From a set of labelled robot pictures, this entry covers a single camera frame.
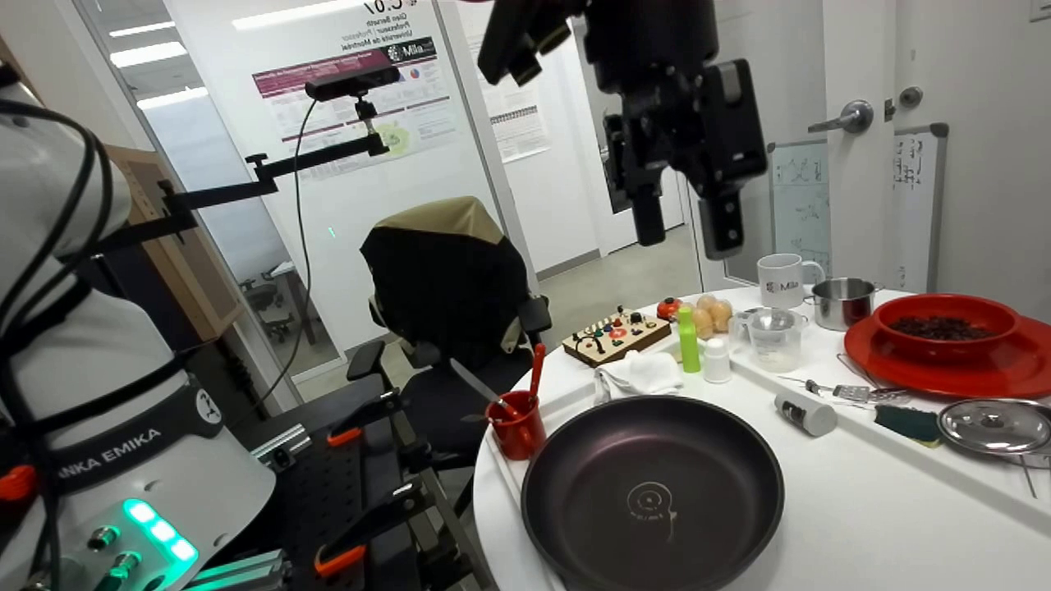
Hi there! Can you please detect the silver door lock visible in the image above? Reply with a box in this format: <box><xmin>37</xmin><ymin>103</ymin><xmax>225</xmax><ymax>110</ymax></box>
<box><xmin>881</xmin><ymin>84</ymin><xmax>927</xmax><ymax>126</ymax></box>

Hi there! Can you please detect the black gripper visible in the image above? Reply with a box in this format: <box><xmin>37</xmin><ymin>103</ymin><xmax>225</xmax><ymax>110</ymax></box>
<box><xmin>584</xmin><ymin>0</ymin><xmax>767</xmax><ymax>264</ymax></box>

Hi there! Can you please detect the red spoon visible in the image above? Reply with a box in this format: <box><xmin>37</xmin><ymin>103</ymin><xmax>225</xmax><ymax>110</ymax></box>
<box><xmin>527</xmin><ymin>339</ymin><xmax>547</xmax><ymax>403</ymax></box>

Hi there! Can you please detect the pale green bar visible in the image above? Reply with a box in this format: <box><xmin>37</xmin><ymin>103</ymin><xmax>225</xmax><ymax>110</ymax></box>
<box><xmin>179</xmin><ymin>544</ymin><xmax>292</xmax><ymax>591</ymax></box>

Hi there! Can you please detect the red bowl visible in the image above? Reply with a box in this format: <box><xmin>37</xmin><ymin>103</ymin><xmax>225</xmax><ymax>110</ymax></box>
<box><xmin>871</xmin><ymin>291</ymin><xmax>1023</xmax><ymax>354</ymax></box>

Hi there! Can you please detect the small white bottle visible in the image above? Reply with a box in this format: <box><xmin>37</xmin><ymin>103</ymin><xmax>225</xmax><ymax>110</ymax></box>
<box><xmin>700</xmin><ymin>332</ymin><xmax>737</xmax><ymax>386</ymax></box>

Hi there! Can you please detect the silver fork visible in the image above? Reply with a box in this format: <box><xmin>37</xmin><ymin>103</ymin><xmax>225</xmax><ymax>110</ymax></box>
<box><xmin>443</xmin><ymin>354</ymin><xmax>512</xmax><ymax>420</ymax></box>

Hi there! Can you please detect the shiny steel bowl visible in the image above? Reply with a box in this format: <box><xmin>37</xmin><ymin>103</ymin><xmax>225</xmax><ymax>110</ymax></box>
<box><xmin>732</xmin><ymin>304</ymin><xmax>806</xmax><ymax>344</ymax></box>

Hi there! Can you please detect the wooden cabinet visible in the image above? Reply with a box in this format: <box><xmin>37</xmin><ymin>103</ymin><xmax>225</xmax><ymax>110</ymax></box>
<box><xmin>100</xmin><ymin>146</ymin><xmax>242</xmax><ymax>344</ymax></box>

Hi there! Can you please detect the red plate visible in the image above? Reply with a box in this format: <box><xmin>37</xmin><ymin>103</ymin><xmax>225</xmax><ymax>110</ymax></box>
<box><xmin>839</xmin><ymin>310</ymin><xmax>1051</xmax><ymax>401</ymax></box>

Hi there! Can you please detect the black frying pan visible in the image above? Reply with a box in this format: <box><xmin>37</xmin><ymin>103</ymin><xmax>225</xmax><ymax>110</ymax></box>
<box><xmin>519</xmin><ymin>390</ymin><xmax>787</xmax><ymax>591</ymax></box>

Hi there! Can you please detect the orange clip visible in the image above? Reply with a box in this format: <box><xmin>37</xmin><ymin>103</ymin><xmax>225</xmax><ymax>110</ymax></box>
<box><xmin>0</xmin><ymin>462</ymin><xmax>44</xmax><ymax>505</ymax></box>

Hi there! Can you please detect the clear plastic cup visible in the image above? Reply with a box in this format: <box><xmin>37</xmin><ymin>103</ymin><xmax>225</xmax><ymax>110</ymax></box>
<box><xmin>746</xmin><ymin>326</ymin><xmax>808</xmax><ymax>373</ymax></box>

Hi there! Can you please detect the black chair with tan top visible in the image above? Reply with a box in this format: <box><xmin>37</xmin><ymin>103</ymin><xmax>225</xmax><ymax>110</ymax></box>
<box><xmin>346</xmin><ymin>193</ymin><xmax>556</xmax><ymax>462</ymax></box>

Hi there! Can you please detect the small metal utensil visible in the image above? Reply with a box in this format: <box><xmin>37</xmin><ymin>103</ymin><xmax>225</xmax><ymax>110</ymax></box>
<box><xmin>802</xmin><ymin>373</ymin><xmax>881</xmax><ymax>403</ymax></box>

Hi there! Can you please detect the black robot workbench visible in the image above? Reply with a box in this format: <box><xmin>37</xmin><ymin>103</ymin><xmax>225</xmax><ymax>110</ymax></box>
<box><xmin>183</xmin><ymin>339</ymin><xmax>497</xmax><ymax>591</ymax></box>

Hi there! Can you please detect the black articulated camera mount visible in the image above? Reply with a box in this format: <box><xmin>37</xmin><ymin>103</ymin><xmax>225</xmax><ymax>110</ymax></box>
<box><xmin>161</xmin><ymin>95</ymin><xmax>393</xmax><ymax>216</ymax></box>

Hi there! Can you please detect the white paper notice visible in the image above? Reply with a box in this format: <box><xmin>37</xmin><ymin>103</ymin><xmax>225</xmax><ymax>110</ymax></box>
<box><xmin>486</xmin><ymin>103</ymin><xmax>552</xmax><ymax>163</ymax></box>

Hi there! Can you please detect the orange-handled black clamp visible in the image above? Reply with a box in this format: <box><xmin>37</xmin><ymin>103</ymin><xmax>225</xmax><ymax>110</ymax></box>
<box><xmin>310</xmin><ymin>479</ymin><xmax>440</xmax><ymax>585</ymax></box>
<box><xmin>321</xmin><ymin>390</ymin><xmax>405</xmax><ymax>454</ymax></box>

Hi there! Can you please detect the grey cylinder shaker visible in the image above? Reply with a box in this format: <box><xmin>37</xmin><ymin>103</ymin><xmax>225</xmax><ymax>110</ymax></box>
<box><xmin>770</xmin><ymin>390</ymin><xmax>839</xmax><ymax>444</ymax></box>

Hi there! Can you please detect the dark green sponge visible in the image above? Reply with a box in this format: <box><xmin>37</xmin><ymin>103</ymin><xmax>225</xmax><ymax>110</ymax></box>
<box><xmin>871</xmin><ymin>401</ymin><xmax>939</xmax><ymax>446</ymax></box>

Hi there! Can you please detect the silver door lever handle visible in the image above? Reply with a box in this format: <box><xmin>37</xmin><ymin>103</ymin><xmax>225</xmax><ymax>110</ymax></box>
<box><xmin>806</xmin><ymin>100</ymin><xmax>876</xmax><ymax>138</ymax></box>

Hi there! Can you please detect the steel cup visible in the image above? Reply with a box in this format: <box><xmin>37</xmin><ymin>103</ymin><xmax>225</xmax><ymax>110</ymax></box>
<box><xmin>808</xmin><ymin>277</ymin><xmax>876</xmax><ymax>332</ymax></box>

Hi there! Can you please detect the crumpled white cloth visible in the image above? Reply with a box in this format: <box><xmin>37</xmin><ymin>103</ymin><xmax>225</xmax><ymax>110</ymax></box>
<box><xmin>595</xmin><ymin>351</ymin><xmax>702</xmax><ymax>403</ymax></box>

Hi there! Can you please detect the toy sushi board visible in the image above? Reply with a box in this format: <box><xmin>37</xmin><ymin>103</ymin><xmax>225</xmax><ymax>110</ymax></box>
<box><xmin>562</xmin><ymin>301</ymin><xmax>673</xmax><ymax>370</ymax></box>

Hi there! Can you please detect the white mug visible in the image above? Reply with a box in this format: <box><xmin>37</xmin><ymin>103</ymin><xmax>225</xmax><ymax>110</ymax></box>
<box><xmin>754</xmin><ymin>250</ymin><xmax>828</xmax><ymax>311</ymax></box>

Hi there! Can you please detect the small leaning whiteboard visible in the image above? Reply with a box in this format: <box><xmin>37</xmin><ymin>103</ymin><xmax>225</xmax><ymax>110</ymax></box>
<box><xmin>888</xmin><ymin>119</ymin><xmax>952</xmax><ymax>297</ymax></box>
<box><xmin>766</xmin><ymin>136</ymin><xmax>835</xmax><ymax>274</ymax></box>

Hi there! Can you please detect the black stereo camera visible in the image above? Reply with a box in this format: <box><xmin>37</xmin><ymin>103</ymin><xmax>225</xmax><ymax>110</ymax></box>
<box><xmin>302</xmin><ymin>62</ymin><xmax>405</xmax><ymax>104</ymax></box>

